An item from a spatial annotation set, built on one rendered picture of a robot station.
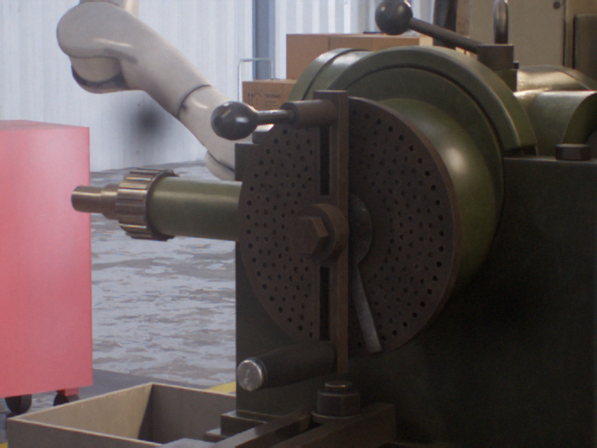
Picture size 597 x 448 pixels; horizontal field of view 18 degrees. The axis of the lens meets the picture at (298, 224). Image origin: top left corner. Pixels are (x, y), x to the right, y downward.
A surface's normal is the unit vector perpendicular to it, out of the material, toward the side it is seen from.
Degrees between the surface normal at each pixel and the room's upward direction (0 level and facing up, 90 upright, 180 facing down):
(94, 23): 51
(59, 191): 90
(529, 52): 90
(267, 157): 90
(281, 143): 90
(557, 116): 42
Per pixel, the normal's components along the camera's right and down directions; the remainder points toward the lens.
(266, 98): -0.63, 0.09
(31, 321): 0.58, 0.10
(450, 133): 0.29, -0.62
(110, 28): 0.00, -0.47
